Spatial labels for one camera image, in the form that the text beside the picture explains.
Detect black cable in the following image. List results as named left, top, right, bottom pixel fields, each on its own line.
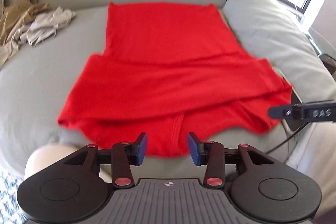
left=266, top=118, right=313, bottom=155

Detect beige crumpled clothes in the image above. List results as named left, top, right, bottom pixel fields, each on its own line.
left=1, top=6, right=76, bottom=68

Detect red t-shirt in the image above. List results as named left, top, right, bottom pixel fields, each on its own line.
left=58, top=2, right=292, bottom=158

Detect grey pillow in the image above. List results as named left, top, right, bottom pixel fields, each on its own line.
left=223, top=0, right=335, bottom=102

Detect person's knee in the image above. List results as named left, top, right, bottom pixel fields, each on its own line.
left=24, top=144, right=78, bottom=180

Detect tan crumpled garment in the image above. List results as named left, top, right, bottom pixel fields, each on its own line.
left=1, top=0, right=50, bottom=46

